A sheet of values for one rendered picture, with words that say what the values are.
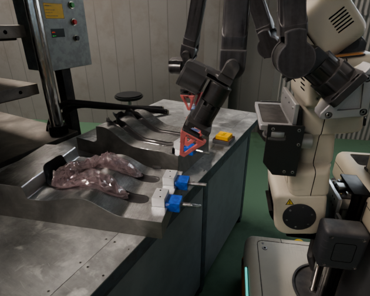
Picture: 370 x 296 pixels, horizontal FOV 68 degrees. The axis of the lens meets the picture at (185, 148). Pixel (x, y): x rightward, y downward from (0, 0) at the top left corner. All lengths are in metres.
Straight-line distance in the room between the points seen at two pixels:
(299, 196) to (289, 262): 0.58
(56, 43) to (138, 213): 1.12
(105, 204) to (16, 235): 0.25
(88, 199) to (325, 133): 0.69
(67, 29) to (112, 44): 2.05
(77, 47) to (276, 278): 1.54
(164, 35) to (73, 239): 2.97
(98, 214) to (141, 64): 2.98
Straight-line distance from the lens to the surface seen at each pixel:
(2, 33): 1.42
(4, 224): 0.93
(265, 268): 1.43
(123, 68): 3.71
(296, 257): 1.52
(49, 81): 1.46
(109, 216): 0.76
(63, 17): 1.68
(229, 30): 0.65
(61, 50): 1.66
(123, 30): 3.65
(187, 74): 0.66
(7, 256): 0.82
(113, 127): 1.12
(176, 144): 0.98
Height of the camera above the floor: 1.31
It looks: 25 degrees down
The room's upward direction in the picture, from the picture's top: straight up
